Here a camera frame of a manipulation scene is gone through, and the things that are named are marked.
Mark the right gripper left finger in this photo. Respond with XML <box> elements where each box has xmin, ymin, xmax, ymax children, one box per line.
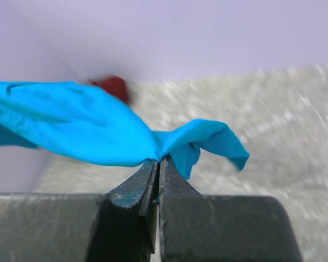
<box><xmin>86</xmin><ymin>160</ymin><xmax>159</xmax><ymax>261</ymax></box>

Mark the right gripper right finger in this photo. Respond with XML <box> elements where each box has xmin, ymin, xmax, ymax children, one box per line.
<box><xmin>159</xmin><ymin>156</ymin><xmax>302</xmax><ymax>261</ymax></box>

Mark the blue t shirt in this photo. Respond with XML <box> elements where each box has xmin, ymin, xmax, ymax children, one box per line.
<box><xmin>0</xmin><ymin>81</ymin><xmax>249</xmax><ymax>178</ymax></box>

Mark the dark red t shirt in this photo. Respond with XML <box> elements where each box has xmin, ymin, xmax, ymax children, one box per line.
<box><xmin>87</xmin><ymin>75</ymin><xmax>131</xmax><ymax>105</ymax></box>

